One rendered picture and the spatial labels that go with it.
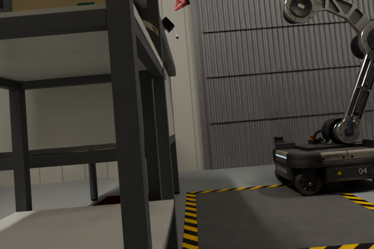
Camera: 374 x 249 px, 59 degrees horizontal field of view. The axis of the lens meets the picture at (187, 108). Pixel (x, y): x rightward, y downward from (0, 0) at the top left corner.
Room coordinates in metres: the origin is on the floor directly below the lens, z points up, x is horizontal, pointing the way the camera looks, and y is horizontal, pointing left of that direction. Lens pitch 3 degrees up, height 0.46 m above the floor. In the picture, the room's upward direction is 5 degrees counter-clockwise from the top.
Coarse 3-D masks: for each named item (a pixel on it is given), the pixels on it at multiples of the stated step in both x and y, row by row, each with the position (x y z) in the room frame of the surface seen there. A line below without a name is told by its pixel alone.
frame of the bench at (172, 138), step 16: (144, 80) 1.10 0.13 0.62; (144, 96) 1.10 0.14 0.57; (144, 112) 1.10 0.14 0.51; (144, 128) 1.10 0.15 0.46; (0, 160) 1.10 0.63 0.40; (32, 160) 1.10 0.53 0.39; (48, 160) 1.10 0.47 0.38; (64, 160) 1.10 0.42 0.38; (80, 160) 1.10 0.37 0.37; (96, 160) 1.10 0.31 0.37; (112, 160) 1.10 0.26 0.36; (176, 160) 2.24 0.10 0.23; (96, 176) 2.28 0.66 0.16; (160, 176) 1.13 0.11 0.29; (176, 176) 2.24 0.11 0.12; (96, 192) 2.25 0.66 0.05; (160, 192) 1.10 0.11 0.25; (176, 192) 2.24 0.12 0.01
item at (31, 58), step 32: (128, 0) 0.46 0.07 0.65; (0, 32) 0.47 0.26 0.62; (32, 32) 0.47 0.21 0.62; (64, 32) 0.49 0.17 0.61; (96, 32) 0.58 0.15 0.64; (128, 32) 0.46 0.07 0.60; (160, 32) 1.03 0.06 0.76; (0, 64) 0.77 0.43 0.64; (32, 64) 0.80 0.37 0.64; (64, 64) 0.83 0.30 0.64; (96, 64) 0.87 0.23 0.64; (128, 64) 0.46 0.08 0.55; (160, 64) 0.94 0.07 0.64; (128, 96) 0.46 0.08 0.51; (160, 96) 1.01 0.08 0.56; (128, 128) 0.46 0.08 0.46; (160, 128) 1.01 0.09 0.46; (128, 160) 0.46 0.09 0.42; (160, 160) 1.01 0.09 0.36; (128, 192) 0.46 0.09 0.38; (0, 224) 0.89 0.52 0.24; (32, 224) 0.86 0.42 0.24; (64, 224) 0.84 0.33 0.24; (96, 224) 0.81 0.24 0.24; (128, 224) 0.46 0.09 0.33; (160, 224) 0.77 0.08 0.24
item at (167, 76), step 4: (164, 68) 1.77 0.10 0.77; (164, 72) 1.75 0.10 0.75; (168, 76) 2.07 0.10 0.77; (168, 80) 2.03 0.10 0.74; (168, 84) 2.00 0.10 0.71; (168, 88) 1.96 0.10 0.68; (168, 92) 1.93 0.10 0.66; (168, 96) 1.91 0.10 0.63; (168, 100) 1.88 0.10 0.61; (168, 104) 1.85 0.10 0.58; (168, 108) 1.82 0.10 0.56; (172, 108) 2.21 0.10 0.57; (168, 112) 1.79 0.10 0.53; (172, 112) 2.17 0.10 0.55; (168, 116) 1.77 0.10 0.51; (172, 116) 2.13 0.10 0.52; (168, 120) 1.74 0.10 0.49; (172, 120) 2.10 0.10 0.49; (172, 124) 2.06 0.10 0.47; (172, 128) 2.02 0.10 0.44; (172, 132) 1.99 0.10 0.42
